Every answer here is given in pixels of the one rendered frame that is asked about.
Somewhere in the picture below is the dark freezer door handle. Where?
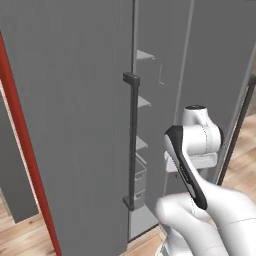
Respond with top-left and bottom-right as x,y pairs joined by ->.
122,71 -> 141,212

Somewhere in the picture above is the grey cupboard run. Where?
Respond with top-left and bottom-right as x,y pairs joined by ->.
0,92 -> 40,225

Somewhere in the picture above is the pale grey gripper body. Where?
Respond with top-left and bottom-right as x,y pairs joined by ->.
163,150 -> 220,174

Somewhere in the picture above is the grey fridge door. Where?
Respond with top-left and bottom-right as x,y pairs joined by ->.
174,0 -> 256,185

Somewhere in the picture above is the grey freezer door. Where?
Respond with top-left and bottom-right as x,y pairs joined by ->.
0,0 -> 138,256

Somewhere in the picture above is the dark fridge door handle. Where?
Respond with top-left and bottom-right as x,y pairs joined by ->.
216,74 -> 256,187

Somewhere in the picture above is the grey freezer drawer bin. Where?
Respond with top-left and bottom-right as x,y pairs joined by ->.
134,157 -> 148,202

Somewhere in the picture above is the pale grey freezer shelf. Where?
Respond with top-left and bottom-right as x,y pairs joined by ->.
137,95 -> 152,109
136,135 -> 149,151
136,49 -> 156,62

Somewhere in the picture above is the red side panel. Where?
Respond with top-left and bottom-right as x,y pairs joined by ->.
0,31 -> 63,256

